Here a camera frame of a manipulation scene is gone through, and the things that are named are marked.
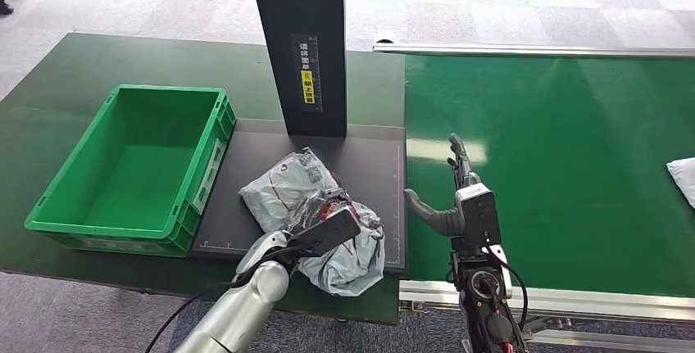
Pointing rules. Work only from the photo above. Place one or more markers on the grey plastic mailer package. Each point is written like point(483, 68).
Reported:
point(336, 263)

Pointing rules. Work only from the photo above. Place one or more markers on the black inbound scanner machine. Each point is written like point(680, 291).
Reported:
point(358, 155)

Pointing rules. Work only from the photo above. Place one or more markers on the white plastic mailer package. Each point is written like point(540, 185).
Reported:
point(685, 179)

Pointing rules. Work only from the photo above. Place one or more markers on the aluminium conveyor side rail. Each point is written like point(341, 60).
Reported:
point(429, 293)
point(516, 48)

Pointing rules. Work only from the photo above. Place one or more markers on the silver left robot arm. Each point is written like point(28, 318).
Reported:
point(244, 301)

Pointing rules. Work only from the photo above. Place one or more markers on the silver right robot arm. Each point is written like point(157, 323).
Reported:
point(486, 296)

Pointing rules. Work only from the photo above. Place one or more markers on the green plastic crate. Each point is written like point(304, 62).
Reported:
point(136, 166)

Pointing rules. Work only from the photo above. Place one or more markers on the grey conveyor support bracket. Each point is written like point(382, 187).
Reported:
point(575, 334)

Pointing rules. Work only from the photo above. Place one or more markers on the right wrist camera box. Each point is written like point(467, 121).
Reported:
point(478, 209)

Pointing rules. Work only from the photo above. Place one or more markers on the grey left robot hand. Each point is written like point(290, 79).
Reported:
point(317, 209)

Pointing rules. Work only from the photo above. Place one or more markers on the black yellow label sticker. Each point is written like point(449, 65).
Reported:
point(308, 72)

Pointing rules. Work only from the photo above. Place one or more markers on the green conveyor belt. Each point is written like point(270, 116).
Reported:
point(570, 150)

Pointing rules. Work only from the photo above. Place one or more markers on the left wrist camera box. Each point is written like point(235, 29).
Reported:
point(328, 231)

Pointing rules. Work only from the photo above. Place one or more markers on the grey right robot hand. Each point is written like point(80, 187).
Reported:
point(459, 177)

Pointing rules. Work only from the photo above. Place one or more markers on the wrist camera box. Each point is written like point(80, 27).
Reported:
point(478, 209)
point(328, 231)

